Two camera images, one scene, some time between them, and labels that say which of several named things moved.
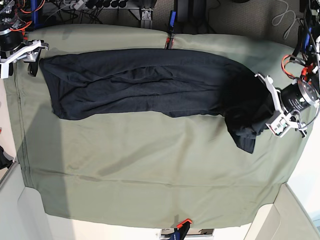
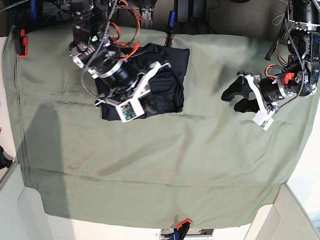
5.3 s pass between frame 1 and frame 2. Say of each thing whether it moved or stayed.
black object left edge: stayed
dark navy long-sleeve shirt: moved
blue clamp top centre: stayed
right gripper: moved
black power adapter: stayed
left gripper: moved
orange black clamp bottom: stayed
